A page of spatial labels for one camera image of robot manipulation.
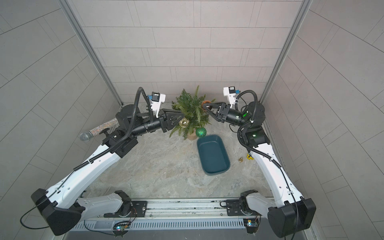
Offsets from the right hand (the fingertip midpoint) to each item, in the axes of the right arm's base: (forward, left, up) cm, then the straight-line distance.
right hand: (204, 112), depth 57 cm
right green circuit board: (-33, -19, -43) cm, 58 cm away
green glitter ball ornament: (+2, +2, -17) cm, 17 cm away
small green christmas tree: (+7, +4, -11) cm, 13 cm away
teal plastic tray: (+2, -5, -41) cm, 42 cm away
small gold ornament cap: (-3, -21, -41) cm, 46 cm away
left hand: (0, +8, -1) cm, 8 cm away
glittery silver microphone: (+3, +56, -15) cm, 58 cm away
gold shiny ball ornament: (+6, +9, -13) cm, 17 cm away
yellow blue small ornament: (-1, -26, -40) cm, 48 cm away
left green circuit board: (-31, +39, -37) cm, 62 cm away
